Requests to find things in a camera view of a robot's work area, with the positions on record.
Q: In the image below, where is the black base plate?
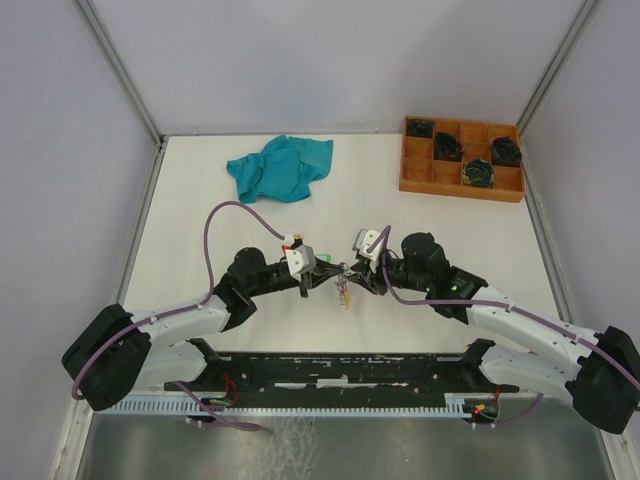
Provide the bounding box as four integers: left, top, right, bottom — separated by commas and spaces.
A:
186, 352, 518, 408

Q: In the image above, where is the left status led board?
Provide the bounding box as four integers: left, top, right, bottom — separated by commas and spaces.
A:
205, 395, 238, 408

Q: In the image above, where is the left corner aluminium post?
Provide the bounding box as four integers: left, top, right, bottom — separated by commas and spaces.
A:
71, 0, 164, 149

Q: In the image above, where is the dark rolled sock yellow-patterned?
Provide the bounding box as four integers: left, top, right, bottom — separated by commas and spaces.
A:
462, 158, 495, 188

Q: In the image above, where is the status led board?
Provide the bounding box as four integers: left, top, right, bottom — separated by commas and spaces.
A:
205, 395, 238, 408
471, 401, 499, 423

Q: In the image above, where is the right corner aluminium post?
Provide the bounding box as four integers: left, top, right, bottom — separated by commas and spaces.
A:
515, 0, 601, 134

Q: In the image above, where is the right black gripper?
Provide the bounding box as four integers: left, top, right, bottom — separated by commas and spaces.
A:
346, 250, 430, 296

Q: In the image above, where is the white slotted cable duct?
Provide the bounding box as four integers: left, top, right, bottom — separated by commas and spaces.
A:
102, 395, 471, 419

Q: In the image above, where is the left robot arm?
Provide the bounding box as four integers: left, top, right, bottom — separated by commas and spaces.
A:
61, 245, 347, 411

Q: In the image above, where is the wooden compartment tray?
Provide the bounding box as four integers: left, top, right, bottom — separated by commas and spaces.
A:
399, 116, 525, 203

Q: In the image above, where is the right status led board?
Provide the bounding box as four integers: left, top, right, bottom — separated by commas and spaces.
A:
471, 401, 499, 423

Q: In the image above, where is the dark rolled sock top-left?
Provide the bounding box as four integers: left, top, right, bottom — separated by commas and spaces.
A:
406, 118, 435, 138

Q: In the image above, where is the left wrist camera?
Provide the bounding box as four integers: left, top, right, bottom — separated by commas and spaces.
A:
285, 245, 316, 277

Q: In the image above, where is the metal keyring holder yellow tip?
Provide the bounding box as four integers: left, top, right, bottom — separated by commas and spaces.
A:
335, 267, 350, 309

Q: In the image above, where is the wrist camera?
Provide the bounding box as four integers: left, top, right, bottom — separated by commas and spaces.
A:
352, 229, 386, 263
285, 245, 316, 277

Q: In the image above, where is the dark rolled sock right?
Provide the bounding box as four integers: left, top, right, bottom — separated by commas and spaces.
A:
491, 136, 522, 168

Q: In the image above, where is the teal cloth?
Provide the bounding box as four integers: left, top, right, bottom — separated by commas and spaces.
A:
226, 135, 334, 204

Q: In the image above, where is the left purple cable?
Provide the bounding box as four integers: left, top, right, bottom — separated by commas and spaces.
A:
73, 200, 291, 400

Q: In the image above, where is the corner aluminium post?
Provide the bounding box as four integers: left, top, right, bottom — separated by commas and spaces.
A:
71, 0, 164, 149
515, 0, 601, 134

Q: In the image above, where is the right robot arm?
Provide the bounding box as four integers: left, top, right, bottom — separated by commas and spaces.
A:
350, 228, 639, 434

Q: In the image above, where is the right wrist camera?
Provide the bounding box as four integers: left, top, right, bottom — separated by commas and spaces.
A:
352, 229, 386, 263

